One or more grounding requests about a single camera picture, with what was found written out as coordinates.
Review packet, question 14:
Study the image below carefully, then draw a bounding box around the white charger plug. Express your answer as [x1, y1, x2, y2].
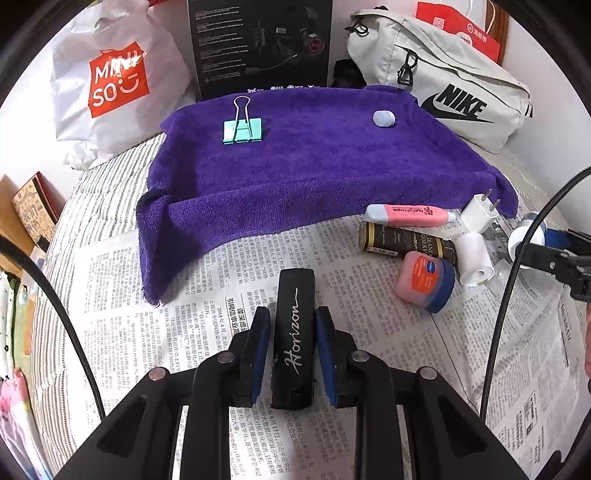
[461, 188, 502, 233]

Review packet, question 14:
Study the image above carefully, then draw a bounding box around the dark brown gold tube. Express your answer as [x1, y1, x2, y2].
[359, 221, 458, 266]

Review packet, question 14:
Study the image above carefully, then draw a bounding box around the teal binder clip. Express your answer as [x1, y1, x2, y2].
[222, 95, 264, 144]

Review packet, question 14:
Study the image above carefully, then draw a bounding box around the brown wooden frame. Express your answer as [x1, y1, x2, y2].
[490, 0, 512, 65]

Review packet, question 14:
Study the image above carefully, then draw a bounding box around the pink jar with blue lid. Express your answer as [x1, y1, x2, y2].
[394, 251, 456, 315]

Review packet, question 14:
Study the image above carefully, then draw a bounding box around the purple towel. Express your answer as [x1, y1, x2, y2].
[135, 84, 519, 306]

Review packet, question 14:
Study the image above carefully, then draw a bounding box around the clear plastic cap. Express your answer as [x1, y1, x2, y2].
[489, 256, 513, 283]

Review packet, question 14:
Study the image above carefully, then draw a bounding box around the red paper bag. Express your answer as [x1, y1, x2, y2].
[416, 1, 502, 65]

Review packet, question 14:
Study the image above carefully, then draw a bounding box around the white-capped blue label bottle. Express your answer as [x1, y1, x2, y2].
[508, 211, 550, 263]

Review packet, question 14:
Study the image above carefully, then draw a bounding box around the beige sling bag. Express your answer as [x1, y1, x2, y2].
[345, 10, 534, 155]

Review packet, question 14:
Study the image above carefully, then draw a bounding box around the pink cloth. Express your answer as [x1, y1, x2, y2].
[0, 369, 51, 480]

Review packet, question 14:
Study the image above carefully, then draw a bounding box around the small black pouch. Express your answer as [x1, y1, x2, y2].
[330, 59, 368, 88]

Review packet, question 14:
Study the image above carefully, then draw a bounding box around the brown cardboard box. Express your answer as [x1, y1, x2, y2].
[0, 174, 49, 280]

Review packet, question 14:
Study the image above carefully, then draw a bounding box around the black rectangular case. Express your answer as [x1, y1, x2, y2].
[269, 269, 316, 411]

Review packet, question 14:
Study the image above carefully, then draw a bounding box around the thin black cable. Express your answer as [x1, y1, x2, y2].
[0, 237, 107, 423]

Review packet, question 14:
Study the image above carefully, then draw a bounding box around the kraft cover notebook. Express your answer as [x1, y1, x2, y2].
[11, 172, 68, 243]

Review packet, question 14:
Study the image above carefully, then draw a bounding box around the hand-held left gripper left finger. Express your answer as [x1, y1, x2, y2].
[53, 307, 273, 480]

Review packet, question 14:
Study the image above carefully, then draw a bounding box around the black product box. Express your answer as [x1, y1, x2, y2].
[187, 0, 334, 102]

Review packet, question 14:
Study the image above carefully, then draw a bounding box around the white plastic shopping bag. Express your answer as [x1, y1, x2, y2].
[50, 0, 197, 171]

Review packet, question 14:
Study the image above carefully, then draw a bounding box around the white cylinder container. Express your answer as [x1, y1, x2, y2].
[455, 232, 494, 288]

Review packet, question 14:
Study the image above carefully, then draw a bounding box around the black braided cable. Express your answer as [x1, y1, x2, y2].
[478, 168, 591, 418]

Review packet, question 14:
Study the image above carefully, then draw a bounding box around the pink flashlight pen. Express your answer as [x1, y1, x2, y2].
[365, 203, 459, 229]

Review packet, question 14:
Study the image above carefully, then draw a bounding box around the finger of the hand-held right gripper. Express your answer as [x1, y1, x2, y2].
[547, 229, 591, 254]
[522, 244, 591, 301]

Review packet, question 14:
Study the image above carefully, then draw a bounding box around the green patterned cloth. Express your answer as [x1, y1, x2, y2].
[0, 272, 35, 384]

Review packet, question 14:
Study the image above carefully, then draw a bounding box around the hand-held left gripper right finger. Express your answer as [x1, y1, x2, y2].
[315, 308, 529, 480]

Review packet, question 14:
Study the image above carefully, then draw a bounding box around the newspaper sheet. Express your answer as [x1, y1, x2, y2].
[69, 203, 591, 480]

